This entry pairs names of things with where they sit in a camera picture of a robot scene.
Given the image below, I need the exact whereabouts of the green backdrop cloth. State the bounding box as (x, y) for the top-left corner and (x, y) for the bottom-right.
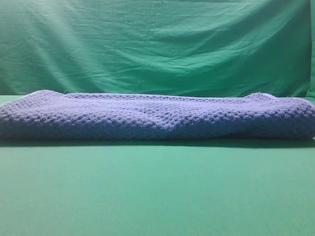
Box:
(0, 0), (315, 97)

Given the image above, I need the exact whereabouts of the blue waffle-weave towel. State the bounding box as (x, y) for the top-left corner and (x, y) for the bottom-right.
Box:
(0, 90), (315, 140)

